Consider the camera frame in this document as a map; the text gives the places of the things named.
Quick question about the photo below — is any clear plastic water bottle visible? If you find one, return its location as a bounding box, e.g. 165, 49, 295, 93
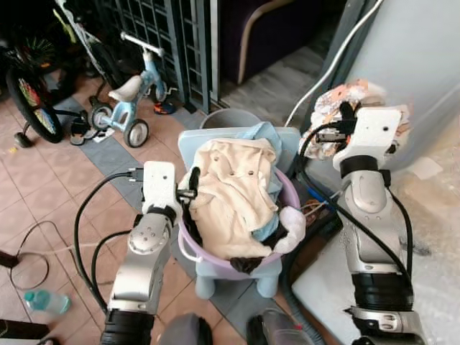
23, 288, 72, 316

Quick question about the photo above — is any cream buttoned garment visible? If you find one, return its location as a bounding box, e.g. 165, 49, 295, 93
188, 139, 282, 260

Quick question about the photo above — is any grey robot leg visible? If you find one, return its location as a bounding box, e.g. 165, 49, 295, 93
247, 308, 311, 345
157, 313, 214, 345

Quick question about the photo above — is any white water hose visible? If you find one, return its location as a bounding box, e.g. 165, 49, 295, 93
283, 0, 386, 129

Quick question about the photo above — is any light blue plastic stool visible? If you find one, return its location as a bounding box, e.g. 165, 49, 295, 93
176, 125, 303, 300

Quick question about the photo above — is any grey plastic bucket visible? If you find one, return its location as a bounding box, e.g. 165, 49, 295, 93
199, 108, 264, 132

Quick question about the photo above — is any white fluffy garment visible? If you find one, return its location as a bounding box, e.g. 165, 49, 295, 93
274, 207, 307, 254

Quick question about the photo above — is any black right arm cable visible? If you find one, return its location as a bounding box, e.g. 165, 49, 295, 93
297, 121, 415, 282

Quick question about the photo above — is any black garment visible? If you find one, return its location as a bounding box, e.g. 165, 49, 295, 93
229, 254, 268, 275

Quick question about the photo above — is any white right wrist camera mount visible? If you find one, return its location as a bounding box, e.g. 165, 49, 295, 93
333, 107, 403, 170

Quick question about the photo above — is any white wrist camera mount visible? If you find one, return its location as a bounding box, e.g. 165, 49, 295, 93
141, 160, 182, 213
333, 107, 403, 170

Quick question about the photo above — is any thin black floor cable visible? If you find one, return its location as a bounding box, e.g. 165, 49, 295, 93
9, 219, 75, 290

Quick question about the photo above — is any black metal grille gate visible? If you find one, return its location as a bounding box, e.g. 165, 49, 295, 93
92, 0, 214, 114

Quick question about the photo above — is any grey left robot leg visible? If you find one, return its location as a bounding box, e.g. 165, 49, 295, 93
157, 313, 214, 345

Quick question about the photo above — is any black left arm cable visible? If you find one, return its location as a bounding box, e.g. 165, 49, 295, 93
73, 168, 146, 313

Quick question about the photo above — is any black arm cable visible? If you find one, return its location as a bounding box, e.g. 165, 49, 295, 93
297, 121, 415, 282
73, 168, 146, 313

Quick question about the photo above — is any light blue garment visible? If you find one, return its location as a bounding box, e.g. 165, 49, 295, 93
234, 121, 286, 242

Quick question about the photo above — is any grey right robot leg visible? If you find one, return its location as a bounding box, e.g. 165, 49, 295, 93
247, 308, 311, 345

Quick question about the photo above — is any dark purple armchair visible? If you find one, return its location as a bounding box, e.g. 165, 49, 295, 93
218, 0, 340, 85

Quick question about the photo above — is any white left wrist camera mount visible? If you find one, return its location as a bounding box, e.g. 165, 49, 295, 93
141, 160, 182, 213

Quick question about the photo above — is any purple plastic laundry basin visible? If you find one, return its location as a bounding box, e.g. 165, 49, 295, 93
176, 168, 303, 282

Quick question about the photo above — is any red and black shoe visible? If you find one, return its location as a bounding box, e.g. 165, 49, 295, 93
153, 100, 178, 116

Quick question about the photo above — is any grey corrugated drain hose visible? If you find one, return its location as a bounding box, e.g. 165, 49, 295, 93
279, 263, 326, 345

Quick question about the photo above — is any light blue kids tricycle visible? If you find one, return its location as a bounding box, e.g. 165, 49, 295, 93
89, 31, 178, 149

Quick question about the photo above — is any black kids bicycle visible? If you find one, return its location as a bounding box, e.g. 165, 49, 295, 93
2, 34, 67, 150

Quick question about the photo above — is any floral patterned garment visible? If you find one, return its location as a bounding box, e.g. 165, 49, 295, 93
311, 79, 412, 160

